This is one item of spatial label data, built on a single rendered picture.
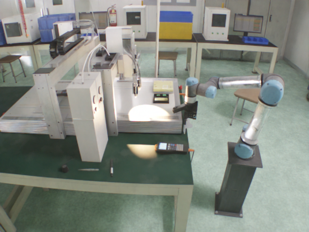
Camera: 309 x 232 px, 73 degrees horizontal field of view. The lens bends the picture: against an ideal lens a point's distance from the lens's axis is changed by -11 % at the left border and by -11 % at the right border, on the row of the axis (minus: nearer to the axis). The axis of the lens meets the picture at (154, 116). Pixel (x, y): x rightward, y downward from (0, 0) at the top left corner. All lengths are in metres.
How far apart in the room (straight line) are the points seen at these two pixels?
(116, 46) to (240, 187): 1.34
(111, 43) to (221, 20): 2.87
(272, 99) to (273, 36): 4.60
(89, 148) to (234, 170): 1.00
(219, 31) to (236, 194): 2.93
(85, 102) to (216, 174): 1.61
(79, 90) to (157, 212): 1.28
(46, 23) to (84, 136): 3.40
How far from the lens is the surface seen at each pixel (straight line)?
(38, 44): 4.45
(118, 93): 1.89
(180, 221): 1.53
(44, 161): 1.50
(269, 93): 1.28
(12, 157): 1.64
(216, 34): 4.17
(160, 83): 1.95
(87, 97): 1.16
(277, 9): 5.75
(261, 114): 1.36
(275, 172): 2.64
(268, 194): 2.38
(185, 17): 4.00
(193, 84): 1.42
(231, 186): 1.86
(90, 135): 1.28
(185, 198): 1.34
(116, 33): 1.48
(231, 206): 2.04
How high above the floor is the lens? 1.68
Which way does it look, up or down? 32 degrees down
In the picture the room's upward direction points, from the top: straight up
